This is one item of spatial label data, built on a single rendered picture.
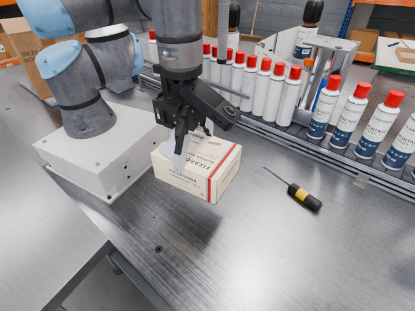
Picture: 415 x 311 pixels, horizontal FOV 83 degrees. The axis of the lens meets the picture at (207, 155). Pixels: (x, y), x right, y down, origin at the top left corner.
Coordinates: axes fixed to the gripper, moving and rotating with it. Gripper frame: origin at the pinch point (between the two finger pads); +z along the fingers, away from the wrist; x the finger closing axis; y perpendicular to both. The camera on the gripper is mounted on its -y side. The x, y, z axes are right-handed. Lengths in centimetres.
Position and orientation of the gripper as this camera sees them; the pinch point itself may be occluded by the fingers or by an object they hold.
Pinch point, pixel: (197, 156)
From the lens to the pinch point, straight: 52.7
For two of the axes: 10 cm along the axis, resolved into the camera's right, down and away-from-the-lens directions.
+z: 0.2, 7.6, 6.5
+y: -8.7, -3.1, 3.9
